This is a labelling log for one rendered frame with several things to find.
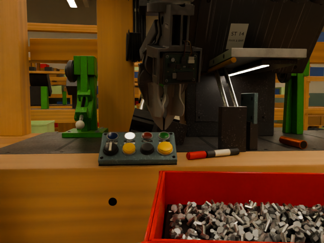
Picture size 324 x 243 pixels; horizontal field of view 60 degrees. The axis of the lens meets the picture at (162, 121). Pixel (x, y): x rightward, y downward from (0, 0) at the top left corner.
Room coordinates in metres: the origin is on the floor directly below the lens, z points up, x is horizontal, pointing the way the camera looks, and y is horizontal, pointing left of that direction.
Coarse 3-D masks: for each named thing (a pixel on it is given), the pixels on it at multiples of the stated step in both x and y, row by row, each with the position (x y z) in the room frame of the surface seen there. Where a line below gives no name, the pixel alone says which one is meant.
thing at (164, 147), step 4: (160, 144) 0.54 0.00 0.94; (164, 144) 0.54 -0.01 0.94; (168, 144) 0.54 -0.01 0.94; (160, 148) 0.53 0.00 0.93; (164, 148) 0.53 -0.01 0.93; (168, 148) 0.53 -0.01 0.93; (172, 148) 0.54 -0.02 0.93; (160, 152) 0.53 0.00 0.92; (164, 152) 0.53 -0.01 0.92; (168, 152) 0.53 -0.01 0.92
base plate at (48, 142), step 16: (16, 144) 0.77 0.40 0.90; (32, 144) 0.77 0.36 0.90; (48, 144) 0.77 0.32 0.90; (64, 144) 0.77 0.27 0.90; (80, 144) 0.77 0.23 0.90; (96, 144) 0.77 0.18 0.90; (192, 144) 0.77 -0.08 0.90; (208, 144) 0.77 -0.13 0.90; (272, 144) 0.77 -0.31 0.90; (320, 144) 0.77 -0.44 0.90
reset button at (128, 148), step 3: (126, 144) 0.54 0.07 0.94; (129, 144) 0.54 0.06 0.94; (132, 144) 0.54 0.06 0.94; (123, 147) 0.53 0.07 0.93; (126, 147) 0.53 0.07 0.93; (129, 147) 0.53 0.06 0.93; (132, 147) 0.53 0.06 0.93; (123, 150) 0.53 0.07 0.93; (126, 150) 0.52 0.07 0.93; (129, 150) 0.52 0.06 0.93; (132, 150) 0.53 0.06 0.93; (129, 153) 0.53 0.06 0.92
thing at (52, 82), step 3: (30, 63) 9.53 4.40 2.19; (30, 66) 9.53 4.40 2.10; (42, 66) 9.56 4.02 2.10; (45, 66) 9.58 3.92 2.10; (48, 66) 9.87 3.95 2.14; (36, 69) 9.46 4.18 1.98; (60, 69) 9.63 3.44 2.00; (63, 69) 9.64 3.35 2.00; (51, 81) 9.62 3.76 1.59; (54, 81) 9.90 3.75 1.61; (57, 81) 9.67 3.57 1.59; (60, 81) 9.69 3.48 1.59; (63, 81) 9.71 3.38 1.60; (66, 81) 9.73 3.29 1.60; (51, 84) 9.53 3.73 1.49; (54, 84) 9.55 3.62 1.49; (57, 84) 9.56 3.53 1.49; (60, 84) 9.58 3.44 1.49; (63, 84) 9.59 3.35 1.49; (57, 102) 9.64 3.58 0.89; (60, 102) 9.66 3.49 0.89; (69, 102) 9.82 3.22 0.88
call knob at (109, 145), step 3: (108, 144) 0.53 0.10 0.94; (111, 144) 0.53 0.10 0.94; (114, 144) 0.53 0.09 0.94; (105, 147) 0.53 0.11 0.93; (108, 147) 0.53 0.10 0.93; (111, 147) 0.53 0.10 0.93; (114, 147) 0.53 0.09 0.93; (117, 147) 0.53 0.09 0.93; (105, 150) 0.52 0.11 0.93; (108, 150) 0.52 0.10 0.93; (111, 150) 0.52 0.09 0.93; (114, 150) 0.53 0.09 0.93; (108, 153) 0.52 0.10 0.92; (111, 153) 0.52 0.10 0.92
